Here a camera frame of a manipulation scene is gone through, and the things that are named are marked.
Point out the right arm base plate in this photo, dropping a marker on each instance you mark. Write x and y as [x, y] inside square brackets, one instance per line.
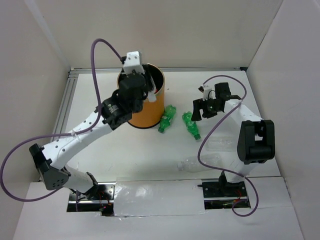
[218, 196]

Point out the red label water bottle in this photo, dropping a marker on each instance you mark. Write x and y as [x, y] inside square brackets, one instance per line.
[152, 95]

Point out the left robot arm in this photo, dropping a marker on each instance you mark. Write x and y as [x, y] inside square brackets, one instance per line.
[51, 160]

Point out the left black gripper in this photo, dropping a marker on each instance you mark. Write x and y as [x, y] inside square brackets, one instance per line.
[150, 78]

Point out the green plastic bottle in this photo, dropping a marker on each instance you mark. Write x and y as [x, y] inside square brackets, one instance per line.
[191, 126]
[166, 118]

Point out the clear bottle white cap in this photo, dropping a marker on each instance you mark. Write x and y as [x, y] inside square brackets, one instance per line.
[192, 164]

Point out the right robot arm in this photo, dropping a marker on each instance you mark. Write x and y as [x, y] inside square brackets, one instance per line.
[256, 138]

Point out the orange cylindrical bin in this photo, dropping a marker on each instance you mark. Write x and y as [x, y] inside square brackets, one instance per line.
[152, 111]

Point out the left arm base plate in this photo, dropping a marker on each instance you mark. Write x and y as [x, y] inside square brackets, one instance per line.
[102, 202]

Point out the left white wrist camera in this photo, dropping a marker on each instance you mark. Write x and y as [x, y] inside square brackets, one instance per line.
[133, 63]

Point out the aluminium frame rail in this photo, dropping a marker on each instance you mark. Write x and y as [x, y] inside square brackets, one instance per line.
[131, 154]

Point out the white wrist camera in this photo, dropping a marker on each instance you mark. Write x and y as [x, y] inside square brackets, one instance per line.
[207, 92]
[133, 63]

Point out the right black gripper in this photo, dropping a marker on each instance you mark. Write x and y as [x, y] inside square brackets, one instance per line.
[199, 104]

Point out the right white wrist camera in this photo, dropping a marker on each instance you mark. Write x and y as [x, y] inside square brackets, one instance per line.
[207, 92]

